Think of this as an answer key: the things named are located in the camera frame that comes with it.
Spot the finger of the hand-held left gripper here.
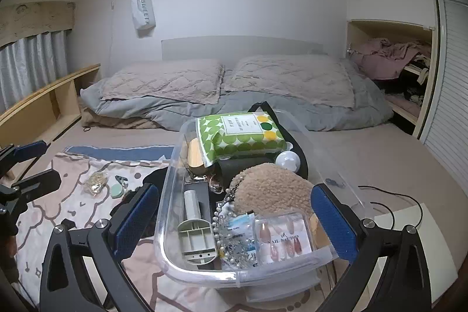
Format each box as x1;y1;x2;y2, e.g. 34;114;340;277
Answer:
7;169;62;202
0;140;50;170

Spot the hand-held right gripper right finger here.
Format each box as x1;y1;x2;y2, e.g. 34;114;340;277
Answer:
310;183;434;312

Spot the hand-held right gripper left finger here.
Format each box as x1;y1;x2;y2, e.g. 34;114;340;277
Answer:
38;182;161;312

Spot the clear plastic storage box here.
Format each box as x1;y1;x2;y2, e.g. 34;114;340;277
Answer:
154;109;375;289

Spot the green dotted wet wipes packet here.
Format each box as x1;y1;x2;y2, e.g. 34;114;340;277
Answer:
195;112;291;168

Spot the cartoon printed blanket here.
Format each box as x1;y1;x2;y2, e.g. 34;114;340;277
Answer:
15;146;330;312

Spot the wooden bedside shelf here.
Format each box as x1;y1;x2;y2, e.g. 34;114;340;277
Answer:
0;64;101;181

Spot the clear nail tips box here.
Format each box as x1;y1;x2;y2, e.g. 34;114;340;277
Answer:
252;213;319;265

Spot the beige twine bundle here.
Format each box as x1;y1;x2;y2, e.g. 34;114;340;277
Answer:
86;172;109;195

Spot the beige plush pouch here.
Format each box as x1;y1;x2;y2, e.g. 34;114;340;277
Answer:
230;163;315;218

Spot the white board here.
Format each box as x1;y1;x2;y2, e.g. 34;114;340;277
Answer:
373;202;461;298

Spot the grey curtain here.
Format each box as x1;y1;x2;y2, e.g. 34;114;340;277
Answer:
0;29;70;111

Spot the beige fluffy blanket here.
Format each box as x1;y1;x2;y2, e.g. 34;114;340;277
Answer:
81;107;161;130

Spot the light wooden block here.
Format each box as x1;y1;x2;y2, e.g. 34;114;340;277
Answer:
187;137;205;170

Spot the black pouch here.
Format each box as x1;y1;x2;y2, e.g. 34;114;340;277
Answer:
217;158;271;185

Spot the grey duvet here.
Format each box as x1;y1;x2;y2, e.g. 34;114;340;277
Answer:
80;58;395;132

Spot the doodled cardboard valance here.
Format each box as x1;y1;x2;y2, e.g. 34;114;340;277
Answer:
0;1;77;47

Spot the beige textured pillow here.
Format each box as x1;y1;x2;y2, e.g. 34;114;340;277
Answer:
100;59;224;105
223;54;355;108

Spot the wooden closet niche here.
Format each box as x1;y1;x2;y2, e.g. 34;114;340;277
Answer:
345;20;437;137

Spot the dark clothes pile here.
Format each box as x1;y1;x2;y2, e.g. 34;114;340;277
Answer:
380;58;430;106

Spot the white shutter door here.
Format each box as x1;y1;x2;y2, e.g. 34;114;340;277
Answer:
419;0;468;196

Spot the pink clothes pile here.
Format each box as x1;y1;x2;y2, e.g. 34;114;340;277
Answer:
349;38;432;80

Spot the white paper bag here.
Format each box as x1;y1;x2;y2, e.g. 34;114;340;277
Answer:
130;0;156;32

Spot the pale grey headboard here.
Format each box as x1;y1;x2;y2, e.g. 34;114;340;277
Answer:
161;36;324;61

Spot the black cable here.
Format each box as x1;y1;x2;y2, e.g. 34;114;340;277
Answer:
358;186;425;229

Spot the pearl bead necklace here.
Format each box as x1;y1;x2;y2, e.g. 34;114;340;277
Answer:
210;184;257;269

